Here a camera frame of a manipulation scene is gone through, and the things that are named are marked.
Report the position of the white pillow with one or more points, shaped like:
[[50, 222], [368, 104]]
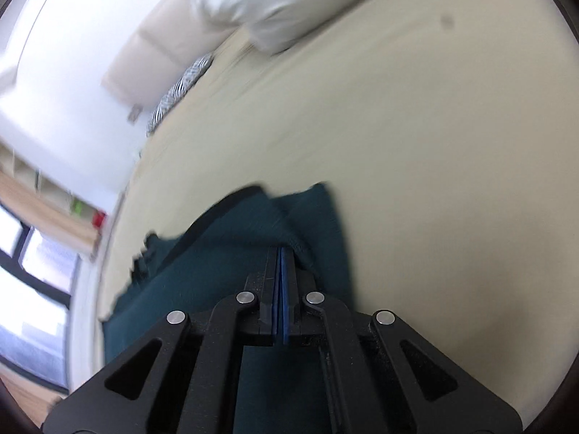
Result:
[[271, 4]]

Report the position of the wall socket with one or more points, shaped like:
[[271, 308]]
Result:
[[134, 113]]

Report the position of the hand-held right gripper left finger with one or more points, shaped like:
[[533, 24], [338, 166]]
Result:
[[271, 298]]

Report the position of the open shelf unit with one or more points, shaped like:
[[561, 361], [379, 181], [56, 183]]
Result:
[[49, 208]]

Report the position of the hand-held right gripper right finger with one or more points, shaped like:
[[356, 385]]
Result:
[[287, 298]]

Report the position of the zebra striped cushion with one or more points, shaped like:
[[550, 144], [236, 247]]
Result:
[[181, 88]]

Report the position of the dark teal garment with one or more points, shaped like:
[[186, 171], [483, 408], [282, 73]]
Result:
[[217, 253]]

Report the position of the cream padded headboard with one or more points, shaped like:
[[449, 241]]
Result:
[[154, 45]]

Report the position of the black framed window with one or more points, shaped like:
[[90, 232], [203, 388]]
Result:
[[31, 289]]

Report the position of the red box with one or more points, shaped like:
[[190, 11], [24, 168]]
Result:
[[99, 219]]

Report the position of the white window ledge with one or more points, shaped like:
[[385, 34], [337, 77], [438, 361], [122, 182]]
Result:
[[83, 303]]

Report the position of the green item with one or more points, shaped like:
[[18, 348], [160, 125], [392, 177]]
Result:
[[77, 207]]

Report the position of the cream bed sheet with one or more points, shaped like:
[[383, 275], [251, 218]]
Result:
[[407, 167]]

